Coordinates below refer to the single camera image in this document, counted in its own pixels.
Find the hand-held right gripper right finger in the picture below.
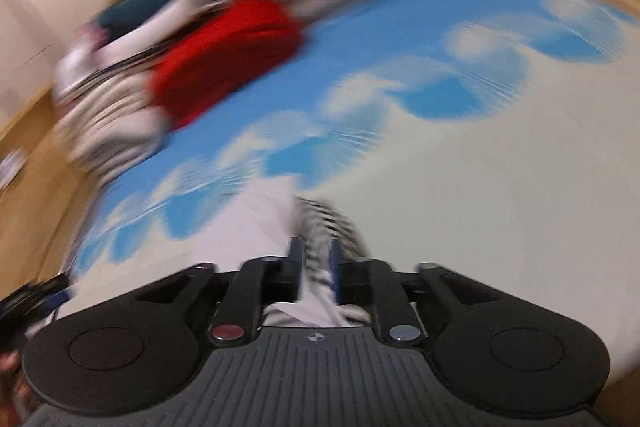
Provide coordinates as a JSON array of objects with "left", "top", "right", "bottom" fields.
[{"left": 330, "top": 238, "right": 493, "bottom": 344}]

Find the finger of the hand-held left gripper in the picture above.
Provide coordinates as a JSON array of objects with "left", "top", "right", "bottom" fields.
[{"left": 27, "top": 274, "right": 75, "bottom": 315}]

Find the blue white printed blanket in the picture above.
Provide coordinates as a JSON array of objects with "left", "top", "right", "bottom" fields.
[{"left": 65, "top": 0, "right": 640, "bottom": 388}]

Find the folded red blanket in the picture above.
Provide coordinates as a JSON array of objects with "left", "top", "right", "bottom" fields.
[{"left": 150, "top": 0, "right": 306, "bottom": 132}]

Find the folded white blanket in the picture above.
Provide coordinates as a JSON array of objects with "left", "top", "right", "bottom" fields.
[{"left": 52, "top": 0, "right": 241, "bottom": 180}]

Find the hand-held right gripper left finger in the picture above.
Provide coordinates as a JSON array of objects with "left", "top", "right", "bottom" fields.
[{"left": 142, "top": 236, "right": 306, "bottom": 348}]

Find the black white striped hoodie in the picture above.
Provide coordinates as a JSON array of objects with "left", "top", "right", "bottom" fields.
[{"left": 75, "top": 177, "right": 375, "bottom": 344}]

